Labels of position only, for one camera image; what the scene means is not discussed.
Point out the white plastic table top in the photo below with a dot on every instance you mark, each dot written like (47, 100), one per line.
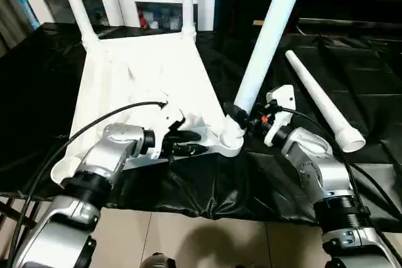
(141, 70)

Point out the white plastic table leg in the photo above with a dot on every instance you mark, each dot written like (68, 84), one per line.
(270, 35)
(78, 7)
(323, 105)
(188, 1)

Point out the black glossy mat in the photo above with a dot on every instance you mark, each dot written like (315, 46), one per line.
(220, 186)

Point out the small yellow label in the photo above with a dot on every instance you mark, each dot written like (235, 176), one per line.
(257, 22)

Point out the grey robot torso front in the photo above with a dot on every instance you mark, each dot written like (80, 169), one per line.
(158, 261)

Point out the small red box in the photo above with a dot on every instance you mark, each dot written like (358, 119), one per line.
(143, 20)

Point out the black folding stand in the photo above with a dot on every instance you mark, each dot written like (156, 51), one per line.
(15, 217)

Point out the grey curtain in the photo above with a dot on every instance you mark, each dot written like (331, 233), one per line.
(14, 13)

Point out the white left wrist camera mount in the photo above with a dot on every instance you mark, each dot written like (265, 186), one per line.
(166, 120)

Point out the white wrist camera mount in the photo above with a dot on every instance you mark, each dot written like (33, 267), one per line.
(166, 120)
(282, 101)

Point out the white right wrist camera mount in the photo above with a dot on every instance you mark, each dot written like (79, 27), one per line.
(282, 101)

